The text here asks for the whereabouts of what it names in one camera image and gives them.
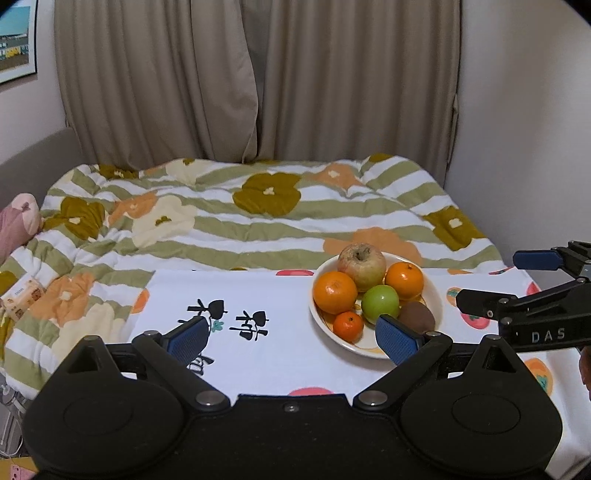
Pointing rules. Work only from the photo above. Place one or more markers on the tissue packet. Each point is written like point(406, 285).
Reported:
point(21, 297)

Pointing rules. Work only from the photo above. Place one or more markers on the large orange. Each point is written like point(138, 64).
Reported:
point(404, 280)
point(335, 292)

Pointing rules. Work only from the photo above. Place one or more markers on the small pink object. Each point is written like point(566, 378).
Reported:
point(18, 471)

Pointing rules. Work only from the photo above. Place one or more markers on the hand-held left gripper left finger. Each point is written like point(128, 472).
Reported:
point(187, 340)

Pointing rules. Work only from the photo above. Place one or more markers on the green apple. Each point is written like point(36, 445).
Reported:
point(379, 302)

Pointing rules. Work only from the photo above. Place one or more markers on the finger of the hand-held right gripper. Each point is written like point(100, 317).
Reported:
point(535, 259)
point(485, 302)

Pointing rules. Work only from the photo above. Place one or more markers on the striped floral blanket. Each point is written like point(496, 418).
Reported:
point(231, 230)

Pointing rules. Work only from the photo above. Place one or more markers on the small mandarin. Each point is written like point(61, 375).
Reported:
point(348, 326)

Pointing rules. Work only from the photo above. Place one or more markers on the brown kiwi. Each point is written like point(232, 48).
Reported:
point(417, 317)

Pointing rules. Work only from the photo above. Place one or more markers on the cream duck print bowl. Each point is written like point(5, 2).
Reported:
point(427, 286)

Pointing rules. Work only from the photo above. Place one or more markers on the framed wall poster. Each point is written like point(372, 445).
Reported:
point(16, 41)

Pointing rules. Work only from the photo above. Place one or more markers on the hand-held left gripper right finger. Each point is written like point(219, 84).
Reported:
point(397, 341)

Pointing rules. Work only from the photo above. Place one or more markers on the pink plush toy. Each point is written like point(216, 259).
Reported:
point(16, 221)

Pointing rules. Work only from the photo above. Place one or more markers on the white persimmon print tablecloth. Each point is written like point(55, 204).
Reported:
point(258, 369)

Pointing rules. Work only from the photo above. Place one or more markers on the large red-yellow apple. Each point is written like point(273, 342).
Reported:
point(362, 267)

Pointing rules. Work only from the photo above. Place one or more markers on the beige curtain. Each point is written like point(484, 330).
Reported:
point(157, 78)
point(360, 78)

